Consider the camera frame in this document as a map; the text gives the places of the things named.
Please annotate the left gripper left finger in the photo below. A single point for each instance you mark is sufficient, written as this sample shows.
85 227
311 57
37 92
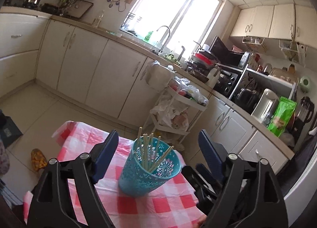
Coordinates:
51 205

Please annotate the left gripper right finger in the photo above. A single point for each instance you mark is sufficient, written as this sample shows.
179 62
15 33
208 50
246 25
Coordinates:
250 195

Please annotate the white rolling kitchen cart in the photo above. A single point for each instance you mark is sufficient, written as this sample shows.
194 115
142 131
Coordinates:
177 109

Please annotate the yellow slipper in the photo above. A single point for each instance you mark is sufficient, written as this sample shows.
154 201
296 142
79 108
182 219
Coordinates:
38 160

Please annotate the green snack bag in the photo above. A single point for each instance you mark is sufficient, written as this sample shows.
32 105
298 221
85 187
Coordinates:
282 116

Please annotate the white thermos pot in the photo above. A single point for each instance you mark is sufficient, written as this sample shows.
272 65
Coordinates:
266 107

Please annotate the chopstick in holder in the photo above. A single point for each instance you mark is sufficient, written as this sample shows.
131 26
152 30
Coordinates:
149 150
160 160
139 143

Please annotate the black rice cooker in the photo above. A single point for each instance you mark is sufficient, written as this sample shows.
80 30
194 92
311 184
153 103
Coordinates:
247 99

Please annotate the teal perforated utensil holder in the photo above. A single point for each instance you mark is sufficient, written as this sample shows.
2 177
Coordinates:
136 181

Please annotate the black blender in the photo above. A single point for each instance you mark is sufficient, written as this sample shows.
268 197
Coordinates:
303 115

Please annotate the black toaster oven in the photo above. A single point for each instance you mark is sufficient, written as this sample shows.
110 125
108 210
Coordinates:
227 81

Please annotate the stacked pots and pans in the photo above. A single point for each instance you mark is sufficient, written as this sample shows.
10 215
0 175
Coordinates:
199 65

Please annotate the black microwave oven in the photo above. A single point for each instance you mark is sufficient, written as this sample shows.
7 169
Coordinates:
226 57

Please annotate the white hanging trash bag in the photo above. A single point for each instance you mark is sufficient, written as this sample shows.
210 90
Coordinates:
159 76

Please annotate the chrome sink faucet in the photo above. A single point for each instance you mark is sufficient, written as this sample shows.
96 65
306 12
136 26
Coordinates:
166 38

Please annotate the green dish soap bottle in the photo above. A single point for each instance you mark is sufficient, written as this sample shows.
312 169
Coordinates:
147 37

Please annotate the clear plastic bottle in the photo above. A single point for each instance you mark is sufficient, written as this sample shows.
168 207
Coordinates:
98 19

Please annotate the black cutting board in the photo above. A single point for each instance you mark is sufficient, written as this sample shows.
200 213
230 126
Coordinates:
79 8

